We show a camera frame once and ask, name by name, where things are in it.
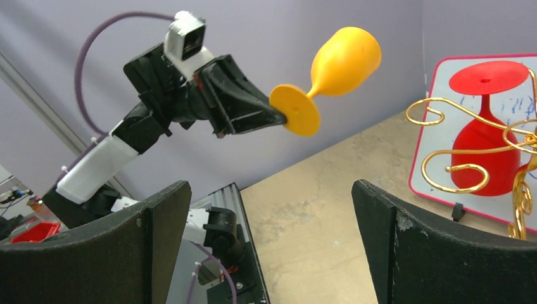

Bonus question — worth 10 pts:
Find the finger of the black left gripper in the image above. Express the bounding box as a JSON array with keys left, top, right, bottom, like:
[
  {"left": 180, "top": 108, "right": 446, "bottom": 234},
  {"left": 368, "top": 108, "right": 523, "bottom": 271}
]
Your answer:
[
  {"left": 212, "top": 103, "right": 287, "bottom": 138},
  {"left": 197, "top": 54, "right": 271, "bottom": 111}
]

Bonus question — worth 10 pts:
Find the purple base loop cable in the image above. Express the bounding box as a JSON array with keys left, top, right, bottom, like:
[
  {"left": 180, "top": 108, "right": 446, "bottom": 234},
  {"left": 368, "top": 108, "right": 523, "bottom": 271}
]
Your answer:
[{"left": 184, "top": 241, "right": 239, "bottom": 304}]

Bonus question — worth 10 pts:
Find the red plastic wine glass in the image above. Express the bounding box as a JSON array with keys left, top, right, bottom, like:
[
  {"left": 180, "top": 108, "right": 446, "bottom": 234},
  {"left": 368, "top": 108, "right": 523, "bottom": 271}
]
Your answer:
[{"left": 449, "top": 61, "right": 529, "bottom": 196}]

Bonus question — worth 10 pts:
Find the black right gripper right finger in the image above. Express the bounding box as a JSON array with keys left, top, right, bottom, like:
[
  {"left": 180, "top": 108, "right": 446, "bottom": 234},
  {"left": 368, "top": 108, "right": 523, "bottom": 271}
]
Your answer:
[{"left": 351, "top": 179, "right": 536, "bottom": 303}]

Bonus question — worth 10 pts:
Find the pink framed whiteboard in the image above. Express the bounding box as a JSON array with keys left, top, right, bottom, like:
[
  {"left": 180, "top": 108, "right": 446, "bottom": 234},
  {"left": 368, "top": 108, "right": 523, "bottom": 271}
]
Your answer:
[{"left": 405, "top": 54, "right": 536, "bottom": 239}]

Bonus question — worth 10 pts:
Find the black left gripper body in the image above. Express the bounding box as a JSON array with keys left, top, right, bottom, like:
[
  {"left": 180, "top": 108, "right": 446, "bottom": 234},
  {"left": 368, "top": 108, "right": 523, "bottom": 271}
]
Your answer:
[{"left": 122, "top": 43, "right": 223, "bottom": 137}]

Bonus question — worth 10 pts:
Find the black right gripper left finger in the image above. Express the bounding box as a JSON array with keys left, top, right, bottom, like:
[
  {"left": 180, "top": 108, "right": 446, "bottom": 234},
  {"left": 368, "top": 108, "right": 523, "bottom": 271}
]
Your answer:
[{"left": 1, "top": 180, "right": 191, "bottom": 303}]

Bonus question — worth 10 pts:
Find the red plastic bin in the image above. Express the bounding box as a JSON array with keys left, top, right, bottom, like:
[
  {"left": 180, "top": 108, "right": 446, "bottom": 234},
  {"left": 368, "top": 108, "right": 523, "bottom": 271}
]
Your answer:
[{"left": 10, "top": 222, "right": 61, "bottom": 244}]

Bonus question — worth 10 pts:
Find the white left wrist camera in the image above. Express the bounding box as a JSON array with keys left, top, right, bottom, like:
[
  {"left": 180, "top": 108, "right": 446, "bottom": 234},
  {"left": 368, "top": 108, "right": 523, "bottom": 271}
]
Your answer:
[{"left": 164, "top": 11, "right": 215, "bottom": 80}]

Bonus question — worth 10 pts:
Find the yellow plastic wine glass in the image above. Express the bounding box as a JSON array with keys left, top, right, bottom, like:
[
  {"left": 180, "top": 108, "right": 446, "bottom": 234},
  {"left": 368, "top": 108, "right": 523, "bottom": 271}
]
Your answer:
[{"left": 269, "top": 27, "right": 382, "bottom": 136}]

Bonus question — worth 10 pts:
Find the gold wire wine glass rack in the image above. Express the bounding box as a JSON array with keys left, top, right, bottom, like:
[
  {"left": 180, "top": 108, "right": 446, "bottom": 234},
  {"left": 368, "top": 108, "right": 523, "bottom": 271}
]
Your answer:
[{"left": 405, "top": 63, "right": 536, "bottom": 240}]

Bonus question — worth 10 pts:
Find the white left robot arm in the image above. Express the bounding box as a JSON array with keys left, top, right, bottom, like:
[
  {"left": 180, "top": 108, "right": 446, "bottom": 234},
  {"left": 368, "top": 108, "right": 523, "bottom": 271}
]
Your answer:
[{"left": 43, "top": 44, "right": 287, "bottom": 229}]

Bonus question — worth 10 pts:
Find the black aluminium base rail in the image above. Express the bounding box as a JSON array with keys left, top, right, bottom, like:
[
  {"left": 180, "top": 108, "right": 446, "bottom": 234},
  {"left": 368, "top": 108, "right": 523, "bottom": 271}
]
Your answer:
[{"left": 167, "top": 182, "right": 272, "bottom": 304}]

